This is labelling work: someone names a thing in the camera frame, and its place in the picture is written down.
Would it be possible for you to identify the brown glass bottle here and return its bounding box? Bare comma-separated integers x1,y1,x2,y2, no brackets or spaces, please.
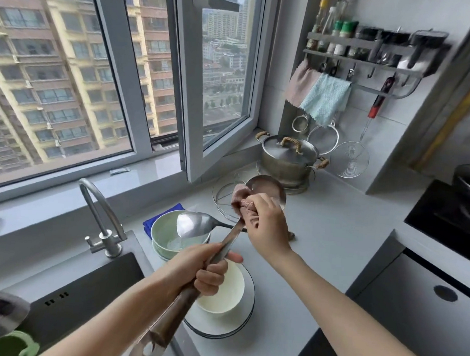
306,0,329,51

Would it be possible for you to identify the dark wall spice rack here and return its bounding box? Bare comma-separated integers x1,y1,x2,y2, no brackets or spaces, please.
301,23,453,103

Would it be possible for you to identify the small steel drinking faucet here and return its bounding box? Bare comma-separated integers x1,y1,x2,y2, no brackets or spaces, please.
74,177,132,260

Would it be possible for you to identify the person's right hand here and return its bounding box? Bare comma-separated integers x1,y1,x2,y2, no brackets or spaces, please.
237,191,298,267

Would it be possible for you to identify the black glass cooktop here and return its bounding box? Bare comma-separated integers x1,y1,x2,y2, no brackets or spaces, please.
401,177,470,267

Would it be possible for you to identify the small white bowl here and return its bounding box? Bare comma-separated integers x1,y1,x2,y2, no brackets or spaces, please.
195,259,247,317

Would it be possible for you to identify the green silicone cup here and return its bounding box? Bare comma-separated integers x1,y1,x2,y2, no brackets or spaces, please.
0,329,42,356

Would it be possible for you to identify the light blue fluffy cloth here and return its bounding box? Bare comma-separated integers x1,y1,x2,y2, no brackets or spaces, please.
298,71,353,130

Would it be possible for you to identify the wire steaming rack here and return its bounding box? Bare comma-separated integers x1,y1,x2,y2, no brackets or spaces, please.
255,161,313,197
210,168,260,225

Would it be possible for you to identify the pale green bowl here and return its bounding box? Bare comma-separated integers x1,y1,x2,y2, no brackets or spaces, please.
150,209,214,262
152,242,185,262

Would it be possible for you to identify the clear tall bottle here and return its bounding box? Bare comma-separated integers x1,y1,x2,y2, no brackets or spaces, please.
318,5,338,53

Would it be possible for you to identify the clear glass bottle dark cap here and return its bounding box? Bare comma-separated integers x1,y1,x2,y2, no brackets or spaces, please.
335,0,351,23

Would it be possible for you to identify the wire skimmer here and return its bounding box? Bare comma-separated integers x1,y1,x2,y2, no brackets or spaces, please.
327,72,396,182

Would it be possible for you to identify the open grey window sash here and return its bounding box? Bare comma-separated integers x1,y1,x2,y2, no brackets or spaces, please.
153,0,280,188

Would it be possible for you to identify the person's right forearm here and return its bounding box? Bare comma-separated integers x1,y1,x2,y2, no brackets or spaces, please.
265,248,453,356

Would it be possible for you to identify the steel ladle dark handle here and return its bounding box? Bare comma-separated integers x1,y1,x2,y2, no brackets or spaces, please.
127,167,289,356

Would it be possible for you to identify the brushed steel range hood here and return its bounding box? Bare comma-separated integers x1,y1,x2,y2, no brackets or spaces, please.
394,0,470,171

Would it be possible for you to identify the pink dish cloth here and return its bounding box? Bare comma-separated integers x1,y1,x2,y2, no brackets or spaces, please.
229,183,262,229

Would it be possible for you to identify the grey base cabinet round knob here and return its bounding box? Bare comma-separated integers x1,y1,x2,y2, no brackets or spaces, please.
341,232,470,356

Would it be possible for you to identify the grey window frame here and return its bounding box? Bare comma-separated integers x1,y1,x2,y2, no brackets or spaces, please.
0,0,195,221

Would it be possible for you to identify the medium steel mesh strainer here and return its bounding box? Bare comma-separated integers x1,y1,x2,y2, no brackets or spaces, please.
306,116,341,157

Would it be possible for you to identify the pink zigzag-edged cloth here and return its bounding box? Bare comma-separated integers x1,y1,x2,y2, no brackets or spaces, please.
283,58,323,109

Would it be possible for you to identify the stainless steel sink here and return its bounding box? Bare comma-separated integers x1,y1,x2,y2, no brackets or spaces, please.
0,223,216,356

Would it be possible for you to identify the stainless steel pot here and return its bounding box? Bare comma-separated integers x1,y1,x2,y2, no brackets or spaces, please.
253,130,332,189

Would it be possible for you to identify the yellow pipe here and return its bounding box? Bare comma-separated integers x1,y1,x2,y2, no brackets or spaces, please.
414,56,470,175

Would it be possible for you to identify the steel pot lid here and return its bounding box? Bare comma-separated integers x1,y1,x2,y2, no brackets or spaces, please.
261,134,321,165

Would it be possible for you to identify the yellow apartment building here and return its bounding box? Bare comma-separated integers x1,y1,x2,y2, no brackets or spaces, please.
0,0,187,189

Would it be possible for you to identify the person's left forearm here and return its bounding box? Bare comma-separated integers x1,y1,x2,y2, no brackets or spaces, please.
37,259,190,356

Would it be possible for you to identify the steel spatula wooden handle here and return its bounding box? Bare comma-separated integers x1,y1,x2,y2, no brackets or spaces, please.
175,210,297,246

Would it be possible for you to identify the person's left hand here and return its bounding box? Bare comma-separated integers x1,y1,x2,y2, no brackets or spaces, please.
157,238,246,301

